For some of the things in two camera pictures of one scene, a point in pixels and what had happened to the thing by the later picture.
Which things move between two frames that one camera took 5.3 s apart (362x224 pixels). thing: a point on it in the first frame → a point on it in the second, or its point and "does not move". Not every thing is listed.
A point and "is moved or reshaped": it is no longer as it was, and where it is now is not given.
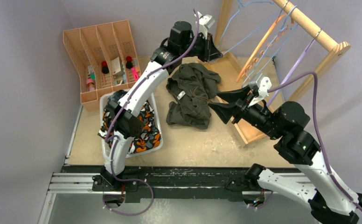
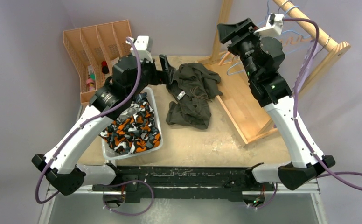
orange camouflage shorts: x=150 y=136 does not move
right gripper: x=225 y=111 → x=227 y=32
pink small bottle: x=90 y=84 does not move
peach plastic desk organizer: x=102 y=58 does not move
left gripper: x=210 y=52 → x=162 y=77
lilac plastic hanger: x=280 y=91 → x=312 y=55
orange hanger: x=283 y=23 is moved or reshaped
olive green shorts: x=192 y=87 does not move
